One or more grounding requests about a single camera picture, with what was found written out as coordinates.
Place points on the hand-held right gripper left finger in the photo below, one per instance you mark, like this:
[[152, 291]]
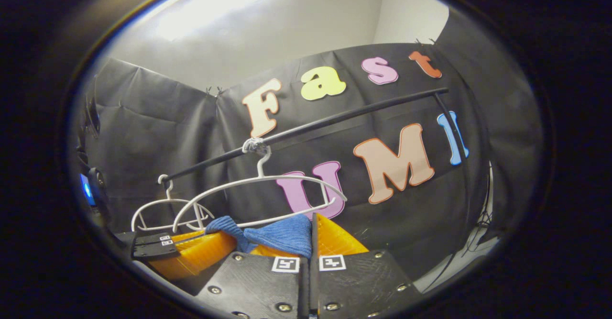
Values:
[[258, 285]]

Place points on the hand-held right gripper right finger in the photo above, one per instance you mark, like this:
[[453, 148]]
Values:
[[314, 280]]

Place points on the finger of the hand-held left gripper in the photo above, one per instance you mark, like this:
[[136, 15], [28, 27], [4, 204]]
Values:
[[191, 257], [153, 238]]

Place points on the white plastic clothes hanger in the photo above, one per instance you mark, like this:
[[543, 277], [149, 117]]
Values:
[[296, 177], [168, 192]]

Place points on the black clothes rack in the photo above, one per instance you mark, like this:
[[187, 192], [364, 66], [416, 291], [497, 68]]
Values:
[[334, 119]]

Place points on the dark device with blue light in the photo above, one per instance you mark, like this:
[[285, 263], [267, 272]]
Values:
[[87, 190]]

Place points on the black backdrop cloth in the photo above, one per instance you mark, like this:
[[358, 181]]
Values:
[[158, 127]]

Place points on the small metal cloth clips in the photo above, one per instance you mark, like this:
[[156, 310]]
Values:
[[214, 91], [424, 41]]

